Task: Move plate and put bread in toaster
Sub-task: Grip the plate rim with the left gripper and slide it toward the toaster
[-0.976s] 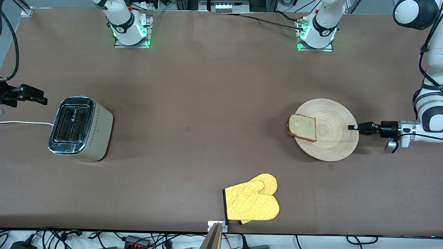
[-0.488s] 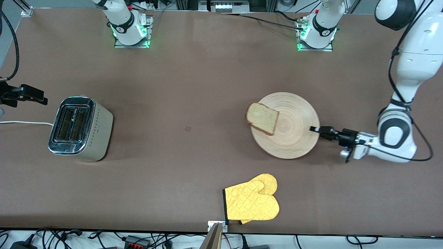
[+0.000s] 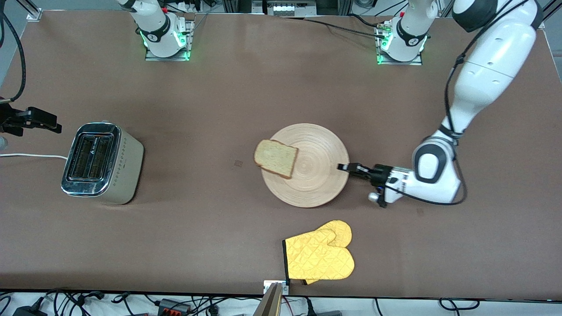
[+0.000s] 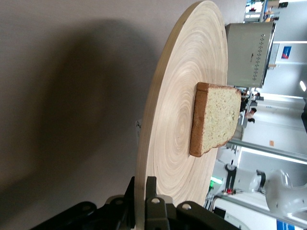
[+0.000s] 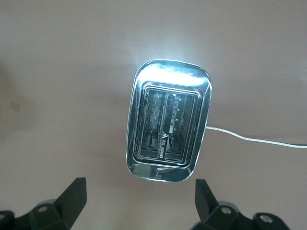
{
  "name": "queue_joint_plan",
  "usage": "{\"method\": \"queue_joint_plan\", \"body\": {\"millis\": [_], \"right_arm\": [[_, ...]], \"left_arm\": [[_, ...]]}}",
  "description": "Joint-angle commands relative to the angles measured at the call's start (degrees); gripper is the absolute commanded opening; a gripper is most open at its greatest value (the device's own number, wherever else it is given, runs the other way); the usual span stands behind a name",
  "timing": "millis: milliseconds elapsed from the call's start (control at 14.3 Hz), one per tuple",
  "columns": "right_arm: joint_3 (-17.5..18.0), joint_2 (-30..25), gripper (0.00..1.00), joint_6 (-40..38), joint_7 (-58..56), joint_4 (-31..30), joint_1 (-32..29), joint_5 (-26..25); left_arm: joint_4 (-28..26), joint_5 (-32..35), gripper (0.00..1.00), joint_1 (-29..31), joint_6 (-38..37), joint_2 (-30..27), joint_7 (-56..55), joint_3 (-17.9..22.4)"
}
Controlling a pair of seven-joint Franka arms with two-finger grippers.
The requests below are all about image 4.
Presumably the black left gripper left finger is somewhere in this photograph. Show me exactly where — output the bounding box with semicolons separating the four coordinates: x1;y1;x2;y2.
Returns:
31;176;135;230

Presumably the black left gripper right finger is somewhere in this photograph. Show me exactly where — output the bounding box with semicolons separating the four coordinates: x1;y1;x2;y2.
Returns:
144;176;242;230

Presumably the round wooden plate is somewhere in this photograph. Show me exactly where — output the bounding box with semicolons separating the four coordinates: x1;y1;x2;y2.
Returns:
133;0;229;230

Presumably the slice of bread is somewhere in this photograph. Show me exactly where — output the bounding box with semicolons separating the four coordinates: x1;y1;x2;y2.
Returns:
189;81;242;158

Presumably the chrome and beige toaster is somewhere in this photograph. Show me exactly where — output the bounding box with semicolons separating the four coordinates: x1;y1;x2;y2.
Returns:
224;21;277;89

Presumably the person in background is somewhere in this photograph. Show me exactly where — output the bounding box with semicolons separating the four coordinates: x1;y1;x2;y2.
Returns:
244;107;258;125

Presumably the aluminium frame beam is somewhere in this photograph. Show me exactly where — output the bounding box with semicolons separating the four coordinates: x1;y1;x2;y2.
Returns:
227;139;307;165
214;193;307;230

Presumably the blue and red wall sign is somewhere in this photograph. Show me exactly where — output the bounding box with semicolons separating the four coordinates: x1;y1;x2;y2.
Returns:
281;45;293;60

